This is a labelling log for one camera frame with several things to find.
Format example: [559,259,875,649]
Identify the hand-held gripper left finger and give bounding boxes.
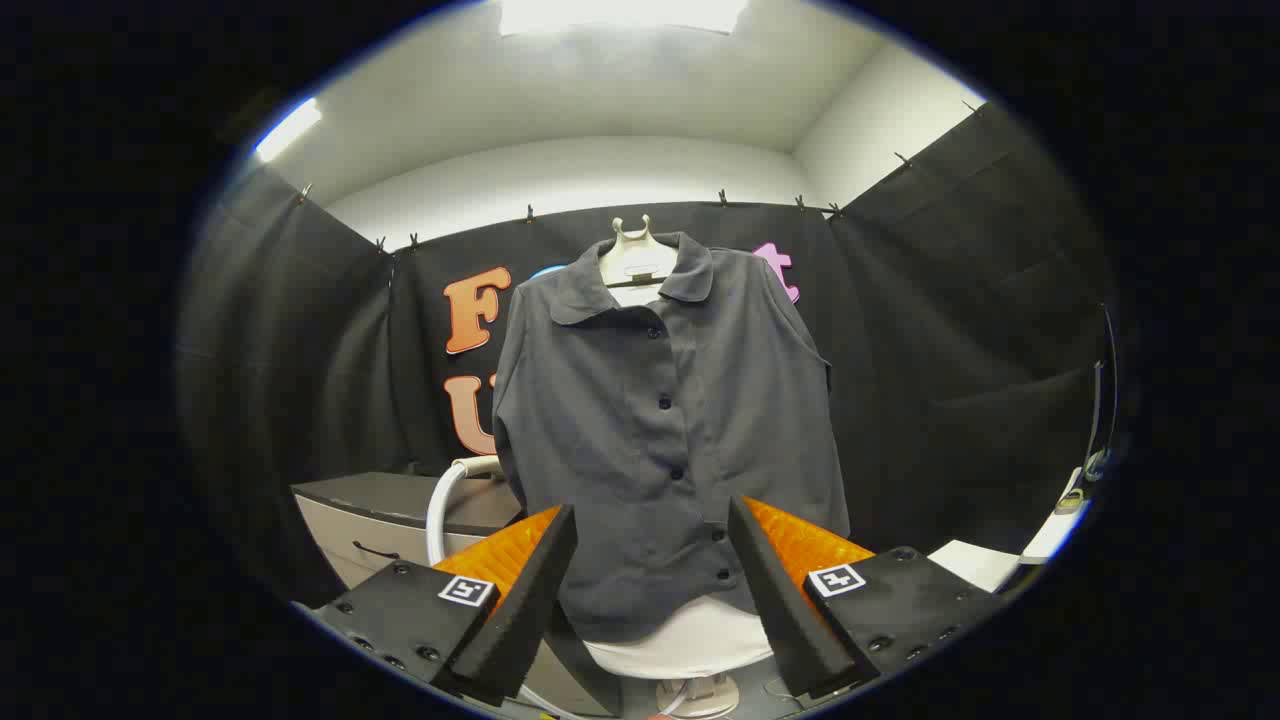
[310,503,579,707]

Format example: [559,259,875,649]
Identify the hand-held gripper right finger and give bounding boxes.
[727,495,1001,701]

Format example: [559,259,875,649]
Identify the grey button shirt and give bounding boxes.
[492,233,851,644]

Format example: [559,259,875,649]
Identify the white steamer stand base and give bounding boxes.
[655,675,741,719]

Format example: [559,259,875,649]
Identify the cream garment hanger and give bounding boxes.
[598,215,681,306]

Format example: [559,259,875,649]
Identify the white ironing board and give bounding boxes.
[583,595,776,681]

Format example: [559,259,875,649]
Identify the grey drawer cabinet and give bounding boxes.
[290,472,621,717]

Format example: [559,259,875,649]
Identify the white table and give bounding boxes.
[1020,498,1091,561]
[928,540,1023,593]

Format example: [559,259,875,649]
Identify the black backdrop cloth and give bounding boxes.
[175,100,1116,601]

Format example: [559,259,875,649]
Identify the ceiling light panel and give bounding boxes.
[498,0,749,37]
[254,97,324,163]

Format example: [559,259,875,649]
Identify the dark hanging cable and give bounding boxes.
[1085,303,1119,481]

